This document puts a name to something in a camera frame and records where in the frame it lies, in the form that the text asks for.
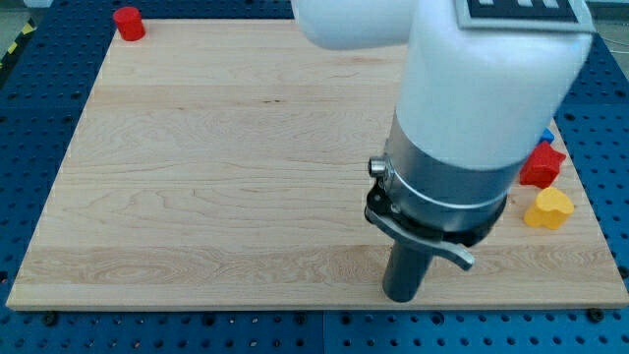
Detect wooden board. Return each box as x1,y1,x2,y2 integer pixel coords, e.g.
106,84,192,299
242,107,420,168
5,18,629,313

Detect blue block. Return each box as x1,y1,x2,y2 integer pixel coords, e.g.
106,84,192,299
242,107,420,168
539,128,555,145

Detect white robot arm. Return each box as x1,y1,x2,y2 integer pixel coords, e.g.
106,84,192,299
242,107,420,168
291,0,596,302

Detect silver tool mount with clamp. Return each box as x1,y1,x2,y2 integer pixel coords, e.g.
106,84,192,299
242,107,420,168
365,117,524,270

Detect red cylinder block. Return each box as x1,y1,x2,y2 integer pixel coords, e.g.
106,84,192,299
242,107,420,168
112,6,145,41

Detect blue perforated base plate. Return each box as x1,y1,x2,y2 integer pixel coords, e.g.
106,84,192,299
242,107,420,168
1,1,628,353

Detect red star block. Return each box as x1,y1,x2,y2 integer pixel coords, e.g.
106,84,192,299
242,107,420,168
519,142,566,189

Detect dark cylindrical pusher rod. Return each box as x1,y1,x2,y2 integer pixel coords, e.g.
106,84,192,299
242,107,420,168
382,241,433,303

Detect yellow heart block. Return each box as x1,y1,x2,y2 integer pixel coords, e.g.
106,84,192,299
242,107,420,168
523,187,575,230

